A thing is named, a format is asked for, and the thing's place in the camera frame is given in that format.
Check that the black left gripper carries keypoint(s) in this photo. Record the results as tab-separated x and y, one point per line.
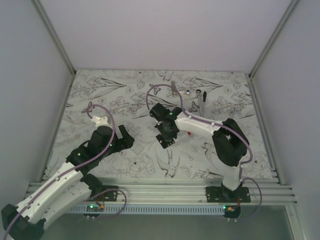
122	143

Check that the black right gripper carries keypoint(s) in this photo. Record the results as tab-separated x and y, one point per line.
167	137

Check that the clear plastic fuse box cover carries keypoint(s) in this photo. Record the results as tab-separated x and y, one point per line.
137	149

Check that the black fuse box base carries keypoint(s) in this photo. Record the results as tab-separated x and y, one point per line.
164	143

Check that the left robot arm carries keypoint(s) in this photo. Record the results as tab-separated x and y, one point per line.
70	185

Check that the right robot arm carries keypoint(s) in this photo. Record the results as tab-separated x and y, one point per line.
229	141

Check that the ratchet wrench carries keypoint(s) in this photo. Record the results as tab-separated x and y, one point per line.
200	102

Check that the silver open end wrench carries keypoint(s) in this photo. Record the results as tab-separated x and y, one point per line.
232	113

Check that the left controller board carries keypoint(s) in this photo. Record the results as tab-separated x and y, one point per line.
95	208

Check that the controller board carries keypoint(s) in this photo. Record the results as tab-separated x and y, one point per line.
231	208
95	208

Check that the right controller board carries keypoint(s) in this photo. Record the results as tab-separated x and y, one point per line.
231	208

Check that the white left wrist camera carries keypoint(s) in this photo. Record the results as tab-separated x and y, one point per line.
101	121

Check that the metal bracket block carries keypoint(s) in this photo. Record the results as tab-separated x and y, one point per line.
174	89

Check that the black handled screwdriver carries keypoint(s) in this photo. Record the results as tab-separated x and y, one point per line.
204	97

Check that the white slotted cable duct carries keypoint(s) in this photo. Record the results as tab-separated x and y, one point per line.
151	209

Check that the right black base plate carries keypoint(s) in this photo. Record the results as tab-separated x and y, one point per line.
221	194

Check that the aluminium frame rail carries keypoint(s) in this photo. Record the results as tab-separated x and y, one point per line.
192	190

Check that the right aluminium corner post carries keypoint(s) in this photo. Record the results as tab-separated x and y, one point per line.
275	35

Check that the aluminium corner post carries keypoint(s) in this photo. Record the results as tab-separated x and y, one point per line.
39	8
275	35

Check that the left aluminium corner post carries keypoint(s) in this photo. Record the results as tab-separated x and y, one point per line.
39	8

